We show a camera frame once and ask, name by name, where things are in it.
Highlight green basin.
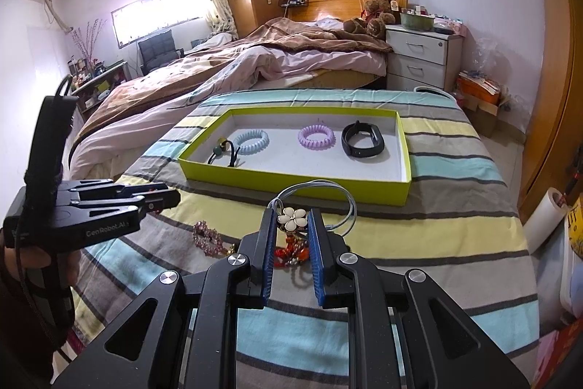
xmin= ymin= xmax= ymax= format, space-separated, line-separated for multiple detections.
xmin=400 ymin=12 xmax=435 ymax=31

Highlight yellow printed box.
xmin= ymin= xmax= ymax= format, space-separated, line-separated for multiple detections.
xmin=565 ymin=198 xmax=583 ymax=262

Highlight pink bead bracelet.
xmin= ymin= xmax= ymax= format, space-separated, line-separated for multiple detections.
xmin=192 ymin=221 xmax=228 ymax=255

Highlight brown cardboard box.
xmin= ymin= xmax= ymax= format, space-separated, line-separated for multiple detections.
xmin=465 ymin=95 xmax=511 ymax=138

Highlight person's left hand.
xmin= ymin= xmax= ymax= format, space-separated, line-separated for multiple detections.
xmin=0 ymin=236 xmax=80 ymax=299

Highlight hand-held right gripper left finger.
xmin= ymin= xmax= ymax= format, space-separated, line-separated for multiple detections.
xmin=55 ymin=209 xmax=278 ymax=389

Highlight white paper roll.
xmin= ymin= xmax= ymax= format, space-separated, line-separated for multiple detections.
xmin=524 ymin=187 xmax=570 ymax=253

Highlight wooden headboard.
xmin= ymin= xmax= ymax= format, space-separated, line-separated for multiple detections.
xmin=287 ymin=0 xmax=409 ymax=23

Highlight orange box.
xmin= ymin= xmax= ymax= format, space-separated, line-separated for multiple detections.
xmin=457 ymin=72 xmax=502 ymax=105

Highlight pink and brown blanket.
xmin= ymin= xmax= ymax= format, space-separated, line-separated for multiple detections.
xmin=68 ymin=16 xmax=395 ymax=180

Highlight purple spiral hair tie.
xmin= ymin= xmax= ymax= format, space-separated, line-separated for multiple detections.
xmin=297 ymin=125 xmax=336 ymax=150

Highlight cluttered desk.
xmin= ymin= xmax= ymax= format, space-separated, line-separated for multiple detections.
xmin=68 ymin=60 xmax=129 ymax=121

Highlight striped bed sheet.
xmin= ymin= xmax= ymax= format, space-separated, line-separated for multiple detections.
xmin=73 ymin=87 xmax=540 ymax=389

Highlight black hair tie green bead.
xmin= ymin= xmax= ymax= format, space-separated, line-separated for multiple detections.
xmin=207 ymin=137 xmax=242 ymax=168

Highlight yellow-green shallow cardboard box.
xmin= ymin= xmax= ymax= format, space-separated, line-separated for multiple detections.
xmin=177 ymin=108 xmax=413 ymax=207

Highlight pink flower branches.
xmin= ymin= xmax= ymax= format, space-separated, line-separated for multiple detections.
xmin=70 ymin=19 xmax=103 ymax=66

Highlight black chair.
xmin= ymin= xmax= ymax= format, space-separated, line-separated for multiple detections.
xmin=137 ymin=30 xmax=185 ymax=76

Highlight white nightstand with drawers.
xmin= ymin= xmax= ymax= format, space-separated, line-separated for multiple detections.
xmin=385 ymin=24 xmax=463 ymax=91

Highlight large wooden closet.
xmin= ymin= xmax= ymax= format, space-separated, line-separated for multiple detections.
xmin=517 ymin=0 xmax=583 ymax=217

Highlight brown teddy bear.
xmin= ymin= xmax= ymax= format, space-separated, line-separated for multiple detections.
xmin=343 ymin=0 xmax=397 ymax=38

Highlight window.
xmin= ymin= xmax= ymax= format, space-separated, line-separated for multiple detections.
xmin=110 ymin=0 xmax=196 ymax=50

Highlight light blue spiral hair tie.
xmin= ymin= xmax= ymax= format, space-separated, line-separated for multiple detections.
xmin=234 ymin=129 xmax=270 ymax=156

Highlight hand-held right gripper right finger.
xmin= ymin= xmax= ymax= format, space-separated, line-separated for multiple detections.
xmin=307 ymin=209 xmax=531 ymax=389

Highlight orange beaded bracelet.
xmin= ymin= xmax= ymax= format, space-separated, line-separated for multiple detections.
xmin=273 ymin=234 xmax=313 ymax=269

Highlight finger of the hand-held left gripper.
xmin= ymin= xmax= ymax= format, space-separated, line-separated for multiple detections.
xmin=79 ymin=188 xmax=180 ymax=217
xmin=59 ymin=179 xmax=169 ymax=201

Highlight black wristband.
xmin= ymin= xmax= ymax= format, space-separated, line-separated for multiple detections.
xmin=341 ymin=121 xmax=389 ymax=157

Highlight grey cord white flower hair tie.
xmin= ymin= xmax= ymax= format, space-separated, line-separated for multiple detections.
xmin=269 ymin=180 xmax=357 ymax=235

